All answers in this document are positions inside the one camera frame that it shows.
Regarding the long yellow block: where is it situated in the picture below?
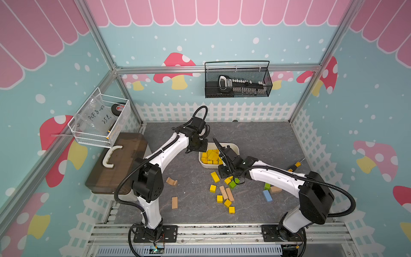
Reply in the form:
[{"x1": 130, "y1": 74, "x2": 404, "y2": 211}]
[{"x1": 201, "y1": 153, "x2": 208, "y2": 164}]

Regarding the large yellow front block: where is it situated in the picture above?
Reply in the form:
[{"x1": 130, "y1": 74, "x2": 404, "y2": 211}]
[{"x1": 207, "y1": 150, "x2": 219, "y2": 161}]

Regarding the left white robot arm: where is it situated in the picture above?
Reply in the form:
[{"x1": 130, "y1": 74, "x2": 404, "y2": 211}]
[{"x1": 113, "y1": 106, "x2": 210, "y2": 257}]

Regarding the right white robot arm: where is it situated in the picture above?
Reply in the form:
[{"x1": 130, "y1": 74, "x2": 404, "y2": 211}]
[{"x1": 213, "y1": 138, "x2": 356, "y2": 257}]

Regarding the white plastic tub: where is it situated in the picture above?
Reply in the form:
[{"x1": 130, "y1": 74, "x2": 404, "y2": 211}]
[{"x1": 199, "y1": 143, "x2": 224, "y2": 169}]

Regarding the left natural wooden plank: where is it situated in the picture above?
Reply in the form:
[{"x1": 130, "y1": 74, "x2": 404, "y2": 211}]
[{"x1": 219, "y1": 186, "x2": 228, "y2": 200}]

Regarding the natural wooden plank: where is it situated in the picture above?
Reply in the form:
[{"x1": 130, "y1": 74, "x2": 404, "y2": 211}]
[
  {"x1": 219, "y1": 186, "x2": 228, "y2": 200},
  {"x1": 225, "y1": 187, "x2": 234, "y2": 202}
]

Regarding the right natural wooden plank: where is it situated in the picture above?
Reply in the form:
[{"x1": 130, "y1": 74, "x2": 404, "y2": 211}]
[{"x1": 225, "y1": 187, "x2": 234, "y2": 202}]

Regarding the yellow cube block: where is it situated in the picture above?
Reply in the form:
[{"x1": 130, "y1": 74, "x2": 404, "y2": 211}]
[{"x1": 210, "y1": 185, "x2": 217, "y2": 193}]

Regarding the wooden arch block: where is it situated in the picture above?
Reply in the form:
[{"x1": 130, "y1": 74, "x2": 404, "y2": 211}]
[{"x1": 166, "y1": 177, "x2": 178, "y2": 186}]

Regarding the tan wooden cube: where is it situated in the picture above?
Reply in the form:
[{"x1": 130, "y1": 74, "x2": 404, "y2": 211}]
[{"x1": 269, "y1": 186, "x2": 282, "y2": 194}]

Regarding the light blue block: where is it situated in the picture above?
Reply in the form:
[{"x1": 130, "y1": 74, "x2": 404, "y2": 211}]
[{"x1": 263, "y1": 190, "x2": 273, "y2": 202}]

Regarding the flat wooden block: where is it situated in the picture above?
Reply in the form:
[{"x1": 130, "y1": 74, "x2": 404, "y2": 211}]
[{"x1": 172, "y1": 197, "x2": 178, "y2": 209}]

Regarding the yellow black screwdriver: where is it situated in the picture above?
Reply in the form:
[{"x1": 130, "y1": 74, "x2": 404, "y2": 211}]
[{"x1": 287, "y1": 158, "x2": 306, "y2": 172}]

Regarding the socket wrench set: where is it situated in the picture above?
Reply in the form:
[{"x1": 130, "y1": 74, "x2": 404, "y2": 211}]
[{"x1": 217, "y1": 76, "x2": 267, "y2": 96}]

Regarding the black tape roll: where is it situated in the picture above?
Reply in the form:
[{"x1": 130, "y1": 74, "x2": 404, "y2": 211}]
[{"x1": 111, "y1": 102, "x2": 126, "y2": 117}]

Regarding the black wire mesh basket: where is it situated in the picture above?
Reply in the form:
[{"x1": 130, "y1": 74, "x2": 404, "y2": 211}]
[{"x1": 204, "y1": 61, "x2": 273, "y2": 98}]

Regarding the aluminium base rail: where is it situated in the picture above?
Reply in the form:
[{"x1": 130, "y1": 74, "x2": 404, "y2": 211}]
[{"x1": 84, "y1": 224, "x2": 332, "y2": 257}]

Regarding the brown toolbox with white handle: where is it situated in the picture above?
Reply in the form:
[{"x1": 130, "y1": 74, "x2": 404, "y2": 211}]
[{"x1": 85, "y1": 132, "x2": 148, "y2": 196}]

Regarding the clear wall-mounted bin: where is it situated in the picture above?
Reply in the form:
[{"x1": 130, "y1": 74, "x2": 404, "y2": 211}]
[{"x1": 68, "y1": 88, "x2": 131, "y2": 148}]

